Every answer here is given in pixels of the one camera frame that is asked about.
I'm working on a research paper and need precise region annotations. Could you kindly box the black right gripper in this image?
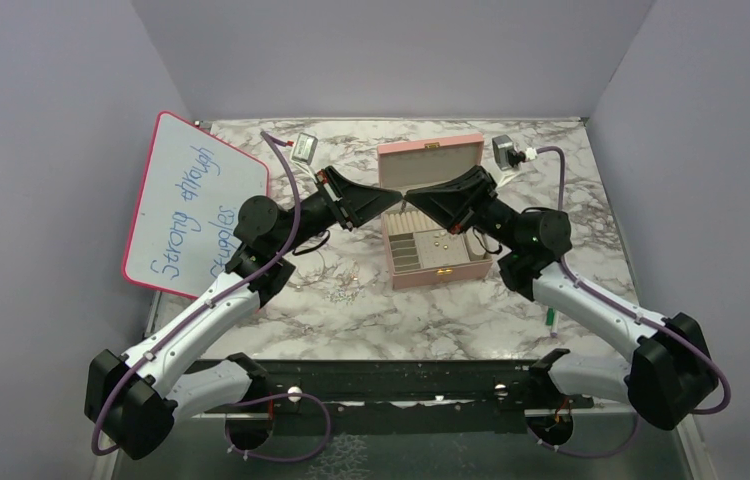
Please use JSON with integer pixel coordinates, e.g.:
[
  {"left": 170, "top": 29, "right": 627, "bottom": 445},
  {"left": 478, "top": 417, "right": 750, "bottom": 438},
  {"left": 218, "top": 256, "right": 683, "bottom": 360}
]
[{"left": 406, "top": 164, "right": 524, "bottom": 252}]

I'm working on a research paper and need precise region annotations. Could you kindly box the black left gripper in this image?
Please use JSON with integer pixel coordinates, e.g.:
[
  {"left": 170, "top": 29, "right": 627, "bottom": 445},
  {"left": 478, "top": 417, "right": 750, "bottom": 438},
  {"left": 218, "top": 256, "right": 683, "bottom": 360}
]
[{"left": 274, "top": 165, "right": 403, "bottom": 256}]

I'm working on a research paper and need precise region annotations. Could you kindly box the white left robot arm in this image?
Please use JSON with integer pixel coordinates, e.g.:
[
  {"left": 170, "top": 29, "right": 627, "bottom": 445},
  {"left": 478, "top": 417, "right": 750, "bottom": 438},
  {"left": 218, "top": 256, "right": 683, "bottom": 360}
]
[{"left": 84, "top": 167, "right": 403, "bottom": 459}]

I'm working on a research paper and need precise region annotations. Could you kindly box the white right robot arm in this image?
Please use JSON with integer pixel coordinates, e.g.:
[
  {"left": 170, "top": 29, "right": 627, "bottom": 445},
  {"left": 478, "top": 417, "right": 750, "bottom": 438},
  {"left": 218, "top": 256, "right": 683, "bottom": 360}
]
[{"left": 404, "top": 166, "right": 732, "bottom": 430}]

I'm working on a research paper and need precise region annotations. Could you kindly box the pink jewelry box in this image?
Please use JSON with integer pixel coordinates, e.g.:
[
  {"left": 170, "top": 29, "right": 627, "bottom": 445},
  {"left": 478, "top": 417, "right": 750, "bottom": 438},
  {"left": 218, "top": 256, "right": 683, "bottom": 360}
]
[{"left": 377, "top": 133, "right": 492, "bottom": 290}]

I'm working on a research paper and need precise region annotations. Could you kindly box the white oval watch pillow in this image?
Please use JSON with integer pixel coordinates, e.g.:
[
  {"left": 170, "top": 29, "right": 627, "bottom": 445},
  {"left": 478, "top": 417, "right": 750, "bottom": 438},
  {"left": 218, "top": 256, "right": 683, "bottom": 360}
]
[{"left": 467, "top": 240, "right": 488, "bottom": 261}]

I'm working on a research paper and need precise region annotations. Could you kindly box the pink-framed whiteboard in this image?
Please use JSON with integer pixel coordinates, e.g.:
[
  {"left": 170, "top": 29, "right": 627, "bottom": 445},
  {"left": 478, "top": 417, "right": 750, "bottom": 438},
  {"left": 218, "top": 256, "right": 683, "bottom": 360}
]
[{"left": 122, "top": 111, "right": 270, "bottom": 298}]

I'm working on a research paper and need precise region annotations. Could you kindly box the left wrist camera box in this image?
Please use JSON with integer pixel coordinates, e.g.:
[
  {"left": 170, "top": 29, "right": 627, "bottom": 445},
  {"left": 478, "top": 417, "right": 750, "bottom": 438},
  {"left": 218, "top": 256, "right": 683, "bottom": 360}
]
[{"left": 290, "top": 133, "right": 318, "bottom": 166}]

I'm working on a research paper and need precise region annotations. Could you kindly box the silver bangle bracelet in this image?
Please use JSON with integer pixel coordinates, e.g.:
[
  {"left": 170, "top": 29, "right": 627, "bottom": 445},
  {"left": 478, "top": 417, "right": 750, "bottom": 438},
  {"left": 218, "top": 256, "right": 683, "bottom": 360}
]
[{"left": 285, "top": 248, "right": 330, "bottom": 289}]

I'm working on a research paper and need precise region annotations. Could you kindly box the rhinestone necklace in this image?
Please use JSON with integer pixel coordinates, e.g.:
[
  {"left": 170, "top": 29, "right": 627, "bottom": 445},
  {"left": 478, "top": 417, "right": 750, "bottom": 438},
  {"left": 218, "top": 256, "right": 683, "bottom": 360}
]
[{"left": 325, "top": 274, "right": 360, "bottom": 305}]

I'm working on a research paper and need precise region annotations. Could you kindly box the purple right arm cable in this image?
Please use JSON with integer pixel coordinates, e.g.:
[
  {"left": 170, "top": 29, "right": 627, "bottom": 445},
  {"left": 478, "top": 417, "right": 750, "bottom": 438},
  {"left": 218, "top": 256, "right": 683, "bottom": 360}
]
[{"left": 527, "top": 145, "right": 733, "bottom": 460}]

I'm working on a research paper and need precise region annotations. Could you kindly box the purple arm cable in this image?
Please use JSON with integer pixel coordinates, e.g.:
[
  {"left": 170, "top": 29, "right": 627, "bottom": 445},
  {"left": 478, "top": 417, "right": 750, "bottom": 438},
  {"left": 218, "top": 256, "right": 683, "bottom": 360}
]
[
  {"left": 527, "top": 145, "right": 733, "bottom": 460},
  {"left": 90, "top": 131, "right": 333, "bottom": 464}
]

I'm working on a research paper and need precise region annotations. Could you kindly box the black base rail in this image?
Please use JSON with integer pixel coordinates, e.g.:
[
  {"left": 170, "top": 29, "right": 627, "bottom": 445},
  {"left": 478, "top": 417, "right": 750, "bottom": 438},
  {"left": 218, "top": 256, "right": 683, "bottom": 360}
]
[{"left": 211, "top": 359, "right": 593, "bottom": 436}]

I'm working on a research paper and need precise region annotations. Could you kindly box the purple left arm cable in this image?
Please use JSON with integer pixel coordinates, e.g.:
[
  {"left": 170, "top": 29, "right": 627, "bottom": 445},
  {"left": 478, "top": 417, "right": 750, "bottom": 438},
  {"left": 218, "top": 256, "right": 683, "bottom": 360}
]
[{"left": 90, "top": 131, "right": 333, "bottom": 464}]

